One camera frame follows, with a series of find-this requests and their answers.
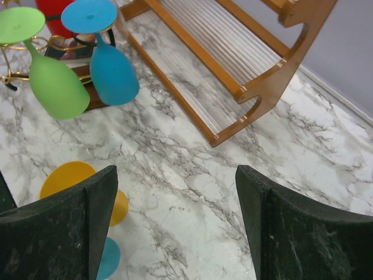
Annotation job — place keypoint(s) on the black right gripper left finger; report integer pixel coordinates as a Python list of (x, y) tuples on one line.
[(61, 236)]

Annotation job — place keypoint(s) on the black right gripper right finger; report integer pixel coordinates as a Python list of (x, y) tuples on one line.
[(291, 236)]

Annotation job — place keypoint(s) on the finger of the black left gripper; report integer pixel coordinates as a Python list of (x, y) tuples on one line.
[(6, 200)]

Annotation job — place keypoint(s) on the teal plastic wine glass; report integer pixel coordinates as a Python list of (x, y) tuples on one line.
[(109, 260)]

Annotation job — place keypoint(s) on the orange plastic wine glass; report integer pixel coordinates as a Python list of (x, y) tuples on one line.
[(71, 173)]

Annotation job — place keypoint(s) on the green plastic wine glass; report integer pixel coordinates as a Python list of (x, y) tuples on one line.
[(55, 84)]

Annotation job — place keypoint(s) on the blue plastic wine glass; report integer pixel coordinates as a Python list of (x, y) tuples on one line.
[(111, 71)]

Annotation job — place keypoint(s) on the red plastic wine glass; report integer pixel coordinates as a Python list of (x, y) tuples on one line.
[(51, 8)]

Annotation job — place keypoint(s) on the clear wine glass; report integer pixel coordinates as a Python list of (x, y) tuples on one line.
[(120, 23)]

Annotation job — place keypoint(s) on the wooden wine glass rack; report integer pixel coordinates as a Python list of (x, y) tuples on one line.
[(224, 69)]

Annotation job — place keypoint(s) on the dark book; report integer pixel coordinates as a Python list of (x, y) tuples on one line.
[(75, 50)]

